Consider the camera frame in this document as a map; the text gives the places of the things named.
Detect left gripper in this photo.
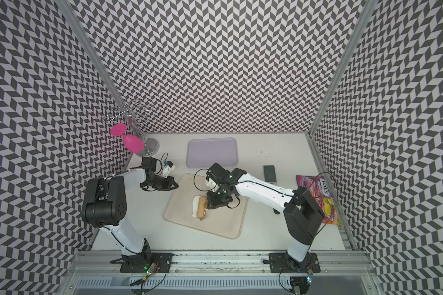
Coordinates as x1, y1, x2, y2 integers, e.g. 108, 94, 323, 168
140, 175, 178, 191

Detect beige plastic tray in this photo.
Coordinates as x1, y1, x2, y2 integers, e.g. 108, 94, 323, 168
163, 173, 247, 239

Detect wooden dough roller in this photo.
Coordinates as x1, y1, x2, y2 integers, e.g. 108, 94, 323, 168
197, 197, 207, 221

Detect white dough ball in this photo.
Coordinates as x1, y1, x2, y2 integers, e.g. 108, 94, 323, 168
192, 195, 202, 218

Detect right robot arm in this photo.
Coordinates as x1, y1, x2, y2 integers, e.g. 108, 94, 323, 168
206, 163, 325, 263

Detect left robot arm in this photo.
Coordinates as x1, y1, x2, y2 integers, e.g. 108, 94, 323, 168
81, 157, 178, 256

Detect pink wine glass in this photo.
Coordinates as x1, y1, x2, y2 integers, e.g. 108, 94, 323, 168
110, 123, 145, 154

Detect purple plastic tray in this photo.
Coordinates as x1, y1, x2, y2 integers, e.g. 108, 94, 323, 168
186, 138, 238, 168

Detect colourful candy bag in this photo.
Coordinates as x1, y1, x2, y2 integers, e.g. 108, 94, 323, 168
296, 173, 342, 226

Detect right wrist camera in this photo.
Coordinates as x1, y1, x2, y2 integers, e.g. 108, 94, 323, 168
206, 178, 217, 189

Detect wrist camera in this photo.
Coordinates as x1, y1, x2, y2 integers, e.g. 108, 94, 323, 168
161, 161, 175, 178
206, 178, 217, 189

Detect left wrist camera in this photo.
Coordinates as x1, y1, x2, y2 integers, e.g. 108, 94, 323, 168
161, 161, 175, 178

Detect black handled metal spatula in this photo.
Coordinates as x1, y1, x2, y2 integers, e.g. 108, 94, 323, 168
263, 165, 277, 185

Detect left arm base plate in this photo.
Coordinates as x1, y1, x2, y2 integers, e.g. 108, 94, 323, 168
120, 253, 174, 274

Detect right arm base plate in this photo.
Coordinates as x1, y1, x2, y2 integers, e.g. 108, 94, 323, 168
263, 252, 321, 274

